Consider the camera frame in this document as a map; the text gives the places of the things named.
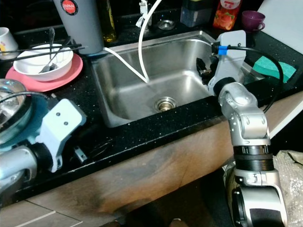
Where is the stainless steel bowl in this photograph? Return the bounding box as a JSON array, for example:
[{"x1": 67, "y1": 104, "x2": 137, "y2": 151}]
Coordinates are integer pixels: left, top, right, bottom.
[{"x1": 0, "y1": 79, "x2": 29, "y2": 142}]

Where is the stainless steel sink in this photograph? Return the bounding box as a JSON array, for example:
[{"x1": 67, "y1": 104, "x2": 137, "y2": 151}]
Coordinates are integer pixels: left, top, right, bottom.
[{"x1": 92, "y1": 31, "x2": 258, "y2": 128}]

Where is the dark soap container with sponge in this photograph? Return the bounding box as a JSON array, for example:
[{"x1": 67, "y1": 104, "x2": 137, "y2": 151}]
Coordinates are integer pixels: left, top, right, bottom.
[{"x1": 180, "y1": 0, "x2": 214, "y2": 27}]

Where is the red juice carton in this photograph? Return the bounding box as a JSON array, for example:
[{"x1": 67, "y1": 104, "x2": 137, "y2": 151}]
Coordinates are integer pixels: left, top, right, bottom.
[{"x1": 213, "y1": 0, "x2": 242, "y2": 31}]

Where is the round metal counter fitting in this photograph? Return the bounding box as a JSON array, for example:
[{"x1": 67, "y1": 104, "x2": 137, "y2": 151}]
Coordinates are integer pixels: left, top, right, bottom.
[{"x1": 158, "y1": 20, "x2": 176, "y2": 30}]

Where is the metal sink drain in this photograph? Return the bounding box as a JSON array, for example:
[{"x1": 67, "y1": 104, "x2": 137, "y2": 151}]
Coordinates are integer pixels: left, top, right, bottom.
[{"x1": 155, "y1": 96, "x2": 177, "y2": 113}]

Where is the light blue plate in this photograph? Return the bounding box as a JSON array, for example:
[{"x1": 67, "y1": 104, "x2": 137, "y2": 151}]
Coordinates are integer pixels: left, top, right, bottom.
[{"x1": 0, "y1": 96, "x2": 51, "y2": 153}]

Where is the green sponge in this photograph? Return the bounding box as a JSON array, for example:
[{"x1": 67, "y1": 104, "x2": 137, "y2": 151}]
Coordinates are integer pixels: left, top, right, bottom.
[{"x1": 252, "y1": 54, "x2": 292, "y2": 83}]

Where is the purple cup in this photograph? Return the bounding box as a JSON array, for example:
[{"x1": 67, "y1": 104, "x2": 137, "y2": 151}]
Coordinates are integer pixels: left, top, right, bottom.
[{"x1": 241, "y1": 10, "x2": 266, "y2": 33}]

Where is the brown cabinet front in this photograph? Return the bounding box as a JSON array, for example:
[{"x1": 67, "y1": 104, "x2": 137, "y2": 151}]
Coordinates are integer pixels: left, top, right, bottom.
[{"x1": 0, "y1": 90, "x2": 303, "y2": 227}]

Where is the faucet wrapped in white cloth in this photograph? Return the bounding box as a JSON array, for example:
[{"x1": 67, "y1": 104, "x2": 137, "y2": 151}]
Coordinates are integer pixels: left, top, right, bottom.
[{"x1": 135, "y1": 0, "x2": 150, "y2": 29}]

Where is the pink plate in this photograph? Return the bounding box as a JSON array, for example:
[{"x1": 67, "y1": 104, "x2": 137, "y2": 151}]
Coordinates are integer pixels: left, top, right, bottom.
[{"x1": 6, "y1": 52, "x2": 83, "y2": 92}]

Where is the white cutting board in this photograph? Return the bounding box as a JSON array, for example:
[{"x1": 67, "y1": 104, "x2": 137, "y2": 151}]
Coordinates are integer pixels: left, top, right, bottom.
[{"x1": 257, "y1": 0, "x2": 303, "y2": 41}]

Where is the white printed mug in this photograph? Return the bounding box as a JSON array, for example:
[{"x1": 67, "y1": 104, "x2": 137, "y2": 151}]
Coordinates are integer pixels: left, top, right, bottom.
[{"x1": 0, "y1": 27, "x2": 18, "y2": 60}]

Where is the yellow oil bottle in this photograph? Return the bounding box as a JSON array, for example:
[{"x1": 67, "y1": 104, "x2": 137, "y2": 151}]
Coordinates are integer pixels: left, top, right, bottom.
[{"x1": 98, "y1": 0, "x2": 117, "y2": 43}]

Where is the white bowl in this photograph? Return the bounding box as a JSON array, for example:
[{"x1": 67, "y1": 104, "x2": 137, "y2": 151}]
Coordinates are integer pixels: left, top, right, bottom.
[{"x1": 13, "y1": 44, "x2": 74, "y2": 81}]

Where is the black chopstick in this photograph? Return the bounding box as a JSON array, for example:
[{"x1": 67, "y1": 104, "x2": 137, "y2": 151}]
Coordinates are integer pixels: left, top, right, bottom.
[
  {"x1": 19, "y1": 46, "x2": 86, "y2": 61},
  {"x1": 0, "y1": 45, "x2": 84, "y2": 53}
]

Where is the steel spoon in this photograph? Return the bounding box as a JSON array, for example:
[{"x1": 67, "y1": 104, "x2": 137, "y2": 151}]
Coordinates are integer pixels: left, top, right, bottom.
[
  {"x1": 46, "y1": 37, "x2": 73, "y2": 71},
  {"x1": 42, "y1": 27, "x2": 56, "y2": 73}
]

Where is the olive sack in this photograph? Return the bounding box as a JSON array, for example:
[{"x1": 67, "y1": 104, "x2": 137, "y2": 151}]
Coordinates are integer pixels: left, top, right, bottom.
[{"x1": 223, "y1": 162, "x2": 238, "y2": 227}]

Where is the grey canister with red label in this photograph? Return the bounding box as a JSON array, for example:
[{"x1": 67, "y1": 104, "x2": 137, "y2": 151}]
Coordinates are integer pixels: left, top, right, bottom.
[{"x1": 59, "y1": 0, "x2": 105, "y2": 55}]

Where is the clear bubble wrap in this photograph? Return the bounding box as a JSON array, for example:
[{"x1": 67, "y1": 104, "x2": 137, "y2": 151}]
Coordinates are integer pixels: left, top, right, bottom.
[{"x1": 272, "y1": 149, "x2": 303, "y2": 227}]

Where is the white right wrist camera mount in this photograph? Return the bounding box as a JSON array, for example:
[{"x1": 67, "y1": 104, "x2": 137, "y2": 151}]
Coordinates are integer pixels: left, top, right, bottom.
[{"x1": 207, "y1": 30, "x2": 247, "y2": 95}]

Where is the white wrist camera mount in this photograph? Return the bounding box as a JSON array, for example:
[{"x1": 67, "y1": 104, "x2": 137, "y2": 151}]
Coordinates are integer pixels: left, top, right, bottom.
[
  {"x1": 37, "y1": 98, "x2": 87, "y2": 173},
  {"x1": 207, "y1": 30, "x2": 247, "y2": 95}
]

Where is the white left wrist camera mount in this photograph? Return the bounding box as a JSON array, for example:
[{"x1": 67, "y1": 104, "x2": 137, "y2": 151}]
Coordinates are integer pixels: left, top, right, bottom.
[{"x1": 37, "y1": 98, "x2": 87, "y2": 173}]

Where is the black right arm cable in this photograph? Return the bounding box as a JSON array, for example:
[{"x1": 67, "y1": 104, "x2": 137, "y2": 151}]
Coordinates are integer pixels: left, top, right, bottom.
[{"x1": 211, "y1": 42, "x2": 285, "y2": 114}]

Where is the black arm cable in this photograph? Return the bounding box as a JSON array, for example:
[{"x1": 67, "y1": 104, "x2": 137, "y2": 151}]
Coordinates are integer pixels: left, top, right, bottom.
[
  {"x1": 211, "y1": 42, "x2": 285, "y2": 114},
  {"x1": 0, "y1": 91, "x2": 63, "y2": 115}
]

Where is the white flexible hose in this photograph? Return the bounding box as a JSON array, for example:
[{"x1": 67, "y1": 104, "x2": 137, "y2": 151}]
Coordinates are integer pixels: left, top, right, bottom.
[{"x1": 103, "y1": 0, "x2": 164, "y2": 83}]

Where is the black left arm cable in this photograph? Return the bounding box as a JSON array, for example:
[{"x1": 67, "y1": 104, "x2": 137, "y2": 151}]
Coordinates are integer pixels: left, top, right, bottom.
[{"x1": 0, "y1": 91, "x2": 63, "y2": 115}]

